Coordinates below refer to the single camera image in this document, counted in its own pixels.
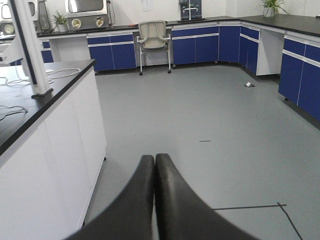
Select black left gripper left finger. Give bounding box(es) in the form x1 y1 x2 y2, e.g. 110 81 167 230
67 155 154 240

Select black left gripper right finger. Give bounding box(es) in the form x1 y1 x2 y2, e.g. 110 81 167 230
155 153 255 240

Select white island lab bench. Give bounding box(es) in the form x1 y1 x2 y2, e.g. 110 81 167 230
0 59 107 240

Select floor socket box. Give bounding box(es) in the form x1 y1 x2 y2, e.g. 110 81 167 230
244 82 255 88

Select beige mesh office chair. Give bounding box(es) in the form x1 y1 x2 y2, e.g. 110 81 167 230
136 20 172 76

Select blue lab cabinet run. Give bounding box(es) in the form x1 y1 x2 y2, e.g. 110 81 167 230
39 14 320 119

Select small potted green plant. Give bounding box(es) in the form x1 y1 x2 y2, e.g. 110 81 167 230
52 10 68 33

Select white lab faucet green taps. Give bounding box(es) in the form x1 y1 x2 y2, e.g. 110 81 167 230
182 0 198 20

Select stainless steel glove box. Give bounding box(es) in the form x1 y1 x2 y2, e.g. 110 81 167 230
64 0 112 32

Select potted plant on right counter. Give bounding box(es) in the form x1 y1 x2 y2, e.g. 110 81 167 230
258 0 289 18

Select white stand frame on island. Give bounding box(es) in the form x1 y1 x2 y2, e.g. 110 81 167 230
0 0 53 99

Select white paper wall notice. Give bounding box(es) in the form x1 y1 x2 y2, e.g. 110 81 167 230
141 0 154 12

